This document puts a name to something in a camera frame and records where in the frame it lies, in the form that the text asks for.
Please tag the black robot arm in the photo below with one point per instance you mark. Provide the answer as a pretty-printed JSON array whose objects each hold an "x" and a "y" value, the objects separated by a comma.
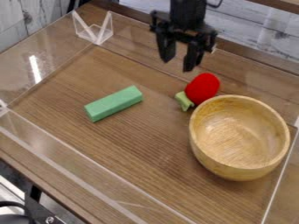
[{"x": 189, "y": 7}]

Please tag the red plush strawberry toy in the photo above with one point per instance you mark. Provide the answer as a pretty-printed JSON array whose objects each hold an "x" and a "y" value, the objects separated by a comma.
[{"x": 198, "y": 90}]

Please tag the green foam block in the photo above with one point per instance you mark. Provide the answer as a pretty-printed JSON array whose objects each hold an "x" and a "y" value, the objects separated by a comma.
[{"x": 112, "y": 103}]

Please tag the black table leg bracket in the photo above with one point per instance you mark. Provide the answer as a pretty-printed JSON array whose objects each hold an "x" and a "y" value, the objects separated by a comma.
[{"x": 41, "y": 215}]

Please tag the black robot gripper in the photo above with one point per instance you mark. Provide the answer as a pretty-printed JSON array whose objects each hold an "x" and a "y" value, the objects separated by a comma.
[{"x": 176, "y": 27}]

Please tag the clear acrylic tray wall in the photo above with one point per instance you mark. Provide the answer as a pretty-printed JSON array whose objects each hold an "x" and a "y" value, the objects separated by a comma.
[{"x": 96, "y": 194}]

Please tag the light wooden bowl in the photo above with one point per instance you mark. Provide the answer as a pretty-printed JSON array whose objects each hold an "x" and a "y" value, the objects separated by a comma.
[{"x": 238, "y": 137}]

